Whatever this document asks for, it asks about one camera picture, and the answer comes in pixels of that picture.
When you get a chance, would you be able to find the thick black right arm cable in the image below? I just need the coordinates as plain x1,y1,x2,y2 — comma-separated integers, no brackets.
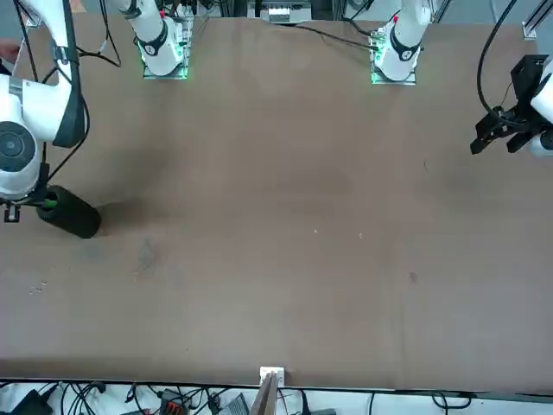
41,0,91,191

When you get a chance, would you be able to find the white power strip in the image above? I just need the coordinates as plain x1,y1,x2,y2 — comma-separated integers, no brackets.
266,3,291,22

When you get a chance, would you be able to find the black cable across table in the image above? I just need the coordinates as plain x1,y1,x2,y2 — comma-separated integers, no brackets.
270,21,377,55

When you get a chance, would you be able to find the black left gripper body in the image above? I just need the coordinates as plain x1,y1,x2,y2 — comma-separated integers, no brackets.
511,54,550,114

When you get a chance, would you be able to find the black box with red plugs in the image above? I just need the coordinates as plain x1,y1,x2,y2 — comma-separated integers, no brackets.
158,388,191,415

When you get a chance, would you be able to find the aluminium post with bracket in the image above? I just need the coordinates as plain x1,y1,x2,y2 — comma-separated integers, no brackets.
250,366,287,415

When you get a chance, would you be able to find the black power adapter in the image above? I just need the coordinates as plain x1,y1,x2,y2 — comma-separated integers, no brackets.
8,388,54,415

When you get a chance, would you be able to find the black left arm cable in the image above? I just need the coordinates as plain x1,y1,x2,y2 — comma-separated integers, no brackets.
476,0,519,114

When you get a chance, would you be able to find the black cylindrical vase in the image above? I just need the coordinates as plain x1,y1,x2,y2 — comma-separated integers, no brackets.
36,184,103,239

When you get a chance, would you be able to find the black cable with white label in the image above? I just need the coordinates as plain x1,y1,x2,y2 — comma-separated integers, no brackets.
77,0,122,68

